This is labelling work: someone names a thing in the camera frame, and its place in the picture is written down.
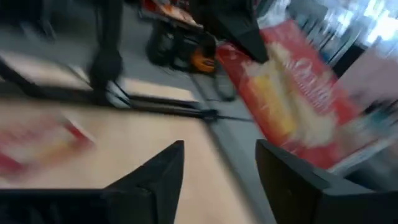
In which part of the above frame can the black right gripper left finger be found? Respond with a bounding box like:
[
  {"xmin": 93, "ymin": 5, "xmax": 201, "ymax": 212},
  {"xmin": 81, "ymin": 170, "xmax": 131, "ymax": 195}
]
[{"xmin": 0, "ymin": 139, "xmax": 185, "ymax": 224}]

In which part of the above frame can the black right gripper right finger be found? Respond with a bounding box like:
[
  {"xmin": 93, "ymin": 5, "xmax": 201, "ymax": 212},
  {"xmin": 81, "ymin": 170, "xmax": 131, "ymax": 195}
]
[{"xmin": 254, "ymin": 139, "xmax": 398, "ymax": 224}]

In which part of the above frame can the black and orange vacuum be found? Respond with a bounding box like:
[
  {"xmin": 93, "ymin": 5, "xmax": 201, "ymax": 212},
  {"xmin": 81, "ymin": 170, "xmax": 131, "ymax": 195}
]
[{"xmin": 145, "ymin": 20, "xmax": 238, "ymax": 103}]

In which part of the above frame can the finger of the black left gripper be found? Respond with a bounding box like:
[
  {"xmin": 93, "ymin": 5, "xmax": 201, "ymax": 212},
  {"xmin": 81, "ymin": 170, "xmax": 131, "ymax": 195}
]
[{"xmin": 217, "ymin": 21, "xmax": 270, "ymax": 64}]

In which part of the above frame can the red Orville popcorn bag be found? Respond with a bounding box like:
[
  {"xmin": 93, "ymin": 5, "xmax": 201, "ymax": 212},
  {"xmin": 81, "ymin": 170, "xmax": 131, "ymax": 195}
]
[
  {"xmin": 216, "ymin": 19, "xmax": 398, "ymax": 175},
  {"xmin": 0, "ymin": 113, "xmax": 96, "ymax": 181}
]

